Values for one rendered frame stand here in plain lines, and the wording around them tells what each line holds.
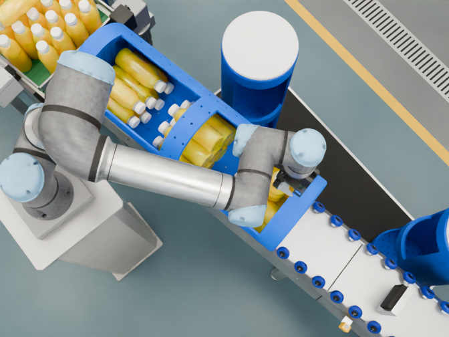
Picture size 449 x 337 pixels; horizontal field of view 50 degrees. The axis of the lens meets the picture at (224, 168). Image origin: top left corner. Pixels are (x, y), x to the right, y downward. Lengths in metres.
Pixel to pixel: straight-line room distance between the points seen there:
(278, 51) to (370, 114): 1.23
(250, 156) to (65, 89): 0.39
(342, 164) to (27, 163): 1.73
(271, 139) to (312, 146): 0.09
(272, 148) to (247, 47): 0.83
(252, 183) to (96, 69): 0.38
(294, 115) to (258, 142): 1.66
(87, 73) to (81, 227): 0.67
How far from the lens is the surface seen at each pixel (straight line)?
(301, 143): 1.02
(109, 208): 1.53
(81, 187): 1.53
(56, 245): 1.56
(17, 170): 1.36
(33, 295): 2.79
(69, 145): 0.95
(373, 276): 1.77
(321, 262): 1.73
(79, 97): 0.97
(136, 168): 0.96
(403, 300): 1.63
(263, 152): 1.02
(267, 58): 1.80
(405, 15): 3.30
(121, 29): 1.69
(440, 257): 1.83
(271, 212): 1.51
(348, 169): 2.64
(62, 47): 1.89
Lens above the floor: 2.62
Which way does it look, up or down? 75 degrees down
